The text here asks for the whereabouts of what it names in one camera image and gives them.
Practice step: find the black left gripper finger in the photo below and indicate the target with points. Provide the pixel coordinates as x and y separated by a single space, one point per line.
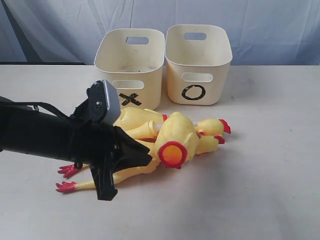
129 153
102 175

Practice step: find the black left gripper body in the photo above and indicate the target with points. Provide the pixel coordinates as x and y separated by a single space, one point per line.
93 138

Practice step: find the headless yellow chicken body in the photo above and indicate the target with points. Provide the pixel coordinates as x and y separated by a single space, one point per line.
176 141

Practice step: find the broken chicken head with tube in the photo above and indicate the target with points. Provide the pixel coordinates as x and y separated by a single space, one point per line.
210 132

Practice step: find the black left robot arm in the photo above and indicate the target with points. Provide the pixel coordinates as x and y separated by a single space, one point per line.
38 129

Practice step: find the cream bin with X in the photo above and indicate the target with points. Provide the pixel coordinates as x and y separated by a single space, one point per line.
132 59

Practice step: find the cream bin with O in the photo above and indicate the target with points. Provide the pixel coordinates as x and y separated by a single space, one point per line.
198 58

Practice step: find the white backdrop curtain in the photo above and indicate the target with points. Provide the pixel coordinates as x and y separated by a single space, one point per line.
261 32

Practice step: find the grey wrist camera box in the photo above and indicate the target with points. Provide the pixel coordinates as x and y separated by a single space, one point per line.
105 100

